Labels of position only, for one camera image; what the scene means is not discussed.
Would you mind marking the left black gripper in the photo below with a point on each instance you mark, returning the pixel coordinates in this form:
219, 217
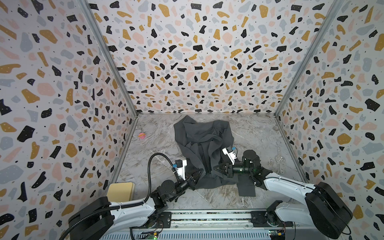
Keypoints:
193, 181

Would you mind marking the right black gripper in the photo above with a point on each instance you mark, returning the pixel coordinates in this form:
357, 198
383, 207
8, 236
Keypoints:
227, 168

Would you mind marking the dark grey jacket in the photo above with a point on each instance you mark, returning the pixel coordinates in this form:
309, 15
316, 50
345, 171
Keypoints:
202, 145

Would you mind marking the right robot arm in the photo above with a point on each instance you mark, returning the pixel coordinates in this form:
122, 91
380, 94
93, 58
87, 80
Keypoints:
318, 205

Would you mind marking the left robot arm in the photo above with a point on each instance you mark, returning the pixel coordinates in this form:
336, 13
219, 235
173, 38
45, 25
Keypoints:
103, 217

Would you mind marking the pink sticker on table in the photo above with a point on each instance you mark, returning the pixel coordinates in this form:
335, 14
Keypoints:
142, 136

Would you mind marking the beige foam pad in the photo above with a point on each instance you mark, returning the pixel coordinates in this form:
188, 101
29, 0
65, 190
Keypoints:
121, 192

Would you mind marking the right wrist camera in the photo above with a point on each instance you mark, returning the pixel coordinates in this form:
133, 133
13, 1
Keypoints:
231, 153

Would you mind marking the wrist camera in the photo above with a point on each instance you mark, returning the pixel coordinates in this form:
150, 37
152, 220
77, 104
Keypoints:
231, 153
180, 169

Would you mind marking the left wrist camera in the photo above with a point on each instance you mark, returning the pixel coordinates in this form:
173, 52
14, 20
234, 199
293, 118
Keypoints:
180, 169

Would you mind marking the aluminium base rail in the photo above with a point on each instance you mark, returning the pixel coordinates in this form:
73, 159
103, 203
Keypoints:
216, 225

